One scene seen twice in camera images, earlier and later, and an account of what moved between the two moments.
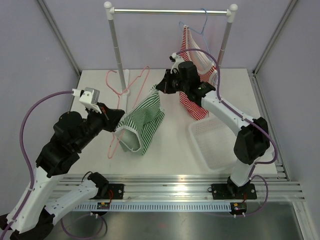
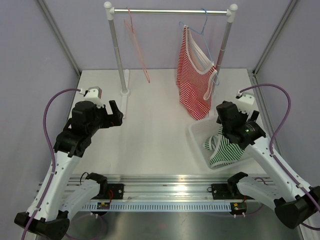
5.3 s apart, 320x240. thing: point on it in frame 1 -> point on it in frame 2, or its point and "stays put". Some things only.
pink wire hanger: x=119 y=94 -> x=131 y=29
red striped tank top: x=191 y=50 stays put
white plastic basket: x=214 y=141 stays put
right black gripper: x=165 y=85 -> x=253 y=117
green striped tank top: x=138 y=124 -> x=226 y=152
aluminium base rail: x=188 y=187 stays put
